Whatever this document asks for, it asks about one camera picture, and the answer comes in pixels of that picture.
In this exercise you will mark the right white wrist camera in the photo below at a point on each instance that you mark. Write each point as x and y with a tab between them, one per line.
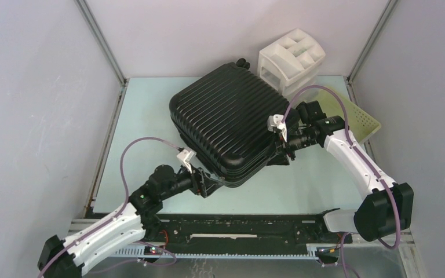
276	124

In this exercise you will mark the black ribbed hard-shell suitcase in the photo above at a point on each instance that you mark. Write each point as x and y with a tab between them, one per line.
223	117

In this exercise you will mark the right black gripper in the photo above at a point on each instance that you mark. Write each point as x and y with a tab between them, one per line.
280	158

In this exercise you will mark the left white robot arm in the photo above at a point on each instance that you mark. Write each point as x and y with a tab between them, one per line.
131	222

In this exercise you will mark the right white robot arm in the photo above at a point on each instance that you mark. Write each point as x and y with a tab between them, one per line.
387	205

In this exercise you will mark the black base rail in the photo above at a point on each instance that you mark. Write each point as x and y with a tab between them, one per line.
246	234

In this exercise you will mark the pale yellow perforated basket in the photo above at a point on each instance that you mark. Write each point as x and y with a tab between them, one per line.
362	125

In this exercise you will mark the grey slotted cable duct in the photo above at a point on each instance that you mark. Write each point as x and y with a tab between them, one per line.
138	251

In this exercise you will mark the white plastic drawer organizer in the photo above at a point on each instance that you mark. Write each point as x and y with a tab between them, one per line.
291	63

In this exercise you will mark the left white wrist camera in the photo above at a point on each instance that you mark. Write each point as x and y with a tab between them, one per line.
184	156

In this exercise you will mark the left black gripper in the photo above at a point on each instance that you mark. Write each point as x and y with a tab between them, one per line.
202	184

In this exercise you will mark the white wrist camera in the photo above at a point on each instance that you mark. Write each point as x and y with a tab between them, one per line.
276	124
184	156

